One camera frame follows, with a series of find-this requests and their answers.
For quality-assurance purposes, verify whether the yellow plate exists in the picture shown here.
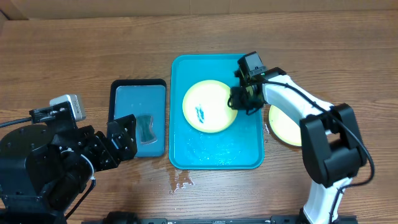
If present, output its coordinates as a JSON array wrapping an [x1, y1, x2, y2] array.
[[268, 105, 302, 147], [182, 80, 238, 133]]

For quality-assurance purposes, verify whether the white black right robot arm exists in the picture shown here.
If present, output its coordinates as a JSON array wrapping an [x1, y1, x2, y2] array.
[[228, 67, 374, 223]]

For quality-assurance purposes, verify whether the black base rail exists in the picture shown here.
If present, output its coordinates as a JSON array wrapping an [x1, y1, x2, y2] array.
[[81, 211, 358, 224]]

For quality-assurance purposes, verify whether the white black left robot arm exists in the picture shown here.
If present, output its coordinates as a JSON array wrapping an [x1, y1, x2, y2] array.
[[1, 114, 137, 223]]

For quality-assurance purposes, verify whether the black-rimmed water tray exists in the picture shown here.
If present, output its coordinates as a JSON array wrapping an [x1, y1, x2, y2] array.
[[108, 79, 167, 157]]

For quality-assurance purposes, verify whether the teal plastic serving tray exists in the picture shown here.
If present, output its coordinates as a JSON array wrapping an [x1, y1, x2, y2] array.
[[169, 54, 265, 170]]

